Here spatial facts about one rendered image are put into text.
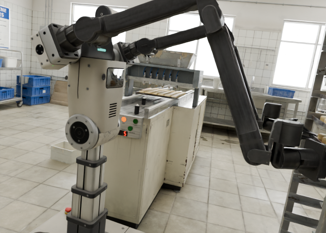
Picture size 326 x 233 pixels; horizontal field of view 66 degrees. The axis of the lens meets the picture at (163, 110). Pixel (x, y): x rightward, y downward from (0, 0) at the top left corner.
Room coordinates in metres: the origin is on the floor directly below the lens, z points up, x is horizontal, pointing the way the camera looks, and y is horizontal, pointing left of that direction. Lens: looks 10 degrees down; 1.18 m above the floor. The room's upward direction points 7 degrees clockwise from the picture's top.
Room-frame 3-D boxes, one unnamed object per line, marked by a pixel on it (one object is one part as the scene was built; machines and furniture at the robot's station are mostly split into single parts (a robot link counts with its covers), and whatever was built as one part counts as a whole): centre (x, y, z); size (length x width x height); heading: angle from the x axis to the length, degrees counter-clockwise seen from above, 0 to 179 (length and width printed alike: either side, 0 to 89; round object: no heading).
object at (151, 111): (2.50, -0.13, 0.87); 2.01 x 0.03 x 0.07; 167
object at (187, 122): (2.89, -0.07, 0.42); 1.28 x 0.72 x 0.84; 167
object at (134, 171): (1.94, 0.15, 0.45); 0.70 x 0.34 x 0.90; 167
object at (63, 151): (2.71, 1.03, 0.08); 0.30 x 0.22 x 0.16; 71
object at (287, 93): (4.74, -2.16, 0.95); 0.40 x 0.30 x 0.14; 82
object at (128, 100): (2.57, 0.15, 0.87); 2.01 x 0.03 x 0.07; 167
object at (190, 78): (2.43, 0.04, 1.01); 0.72 x 0.33 x 0.34; 77
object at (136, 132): (1.58, 0.24, 0.77); 0.24 x 0.04 x 0.14; 77
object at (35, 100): (5.57, 2.95, 0.10); 0.60 x 0.40 x 0.20; 167
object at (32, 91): (5.57, 2.95, 0.30); 0.60 x 0.40 x 0.20; 169
